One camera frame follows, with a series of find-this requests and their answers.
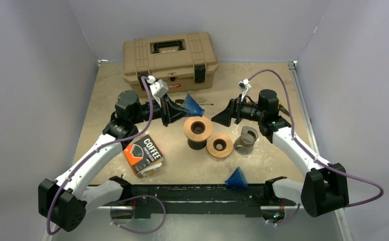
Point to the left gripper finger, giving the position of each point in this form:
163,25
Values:
176,116
173,108

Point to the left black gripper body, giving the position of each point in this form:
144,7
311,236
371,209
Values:
162,112

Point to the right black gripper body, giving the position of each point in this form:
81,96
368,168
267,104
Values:
246,111

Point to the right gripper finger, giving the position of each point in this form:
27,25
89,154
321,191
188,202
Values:
231,105
224,117

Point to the blue plastic dripper cone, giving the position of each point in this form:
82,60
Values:
193,108

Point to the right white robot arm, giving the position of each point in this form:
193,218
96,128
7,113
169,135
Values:
324,188

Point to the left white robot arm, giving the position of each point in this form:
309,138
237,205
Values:
64,201

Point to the black yellow screwdriver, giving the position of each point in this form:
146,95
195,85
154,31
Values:
207,103

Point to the yellow black pliers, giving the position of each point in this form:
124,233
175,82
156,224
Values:
283,109

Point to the tan plastic toolbox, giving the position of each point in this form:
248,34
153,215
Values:
185,62

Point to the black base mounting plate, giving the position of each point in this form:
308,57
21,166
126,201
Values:
210,199

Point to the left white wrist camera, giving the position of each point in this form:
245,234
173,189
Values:
158,88

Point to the aluminium frame rail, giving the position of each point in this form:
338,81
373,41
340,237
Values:
344,228

